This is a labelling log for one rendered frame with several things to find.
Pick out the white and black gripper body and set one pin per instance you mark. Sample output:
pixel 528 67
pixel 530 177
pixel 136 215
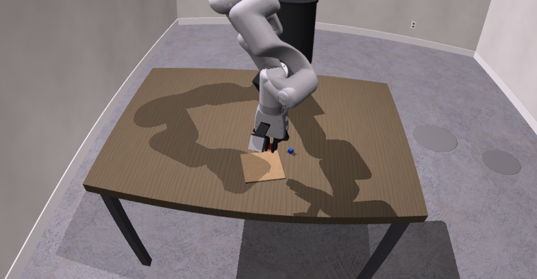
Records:
pixel 278 123

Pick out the beige flat mat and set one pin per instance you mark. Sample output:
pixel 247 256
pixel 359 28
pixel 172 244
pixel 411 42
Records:
pixel 262 166

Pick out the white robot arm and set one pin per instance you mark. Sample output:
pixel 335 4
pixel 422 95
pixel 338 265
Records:
pixel 259 27

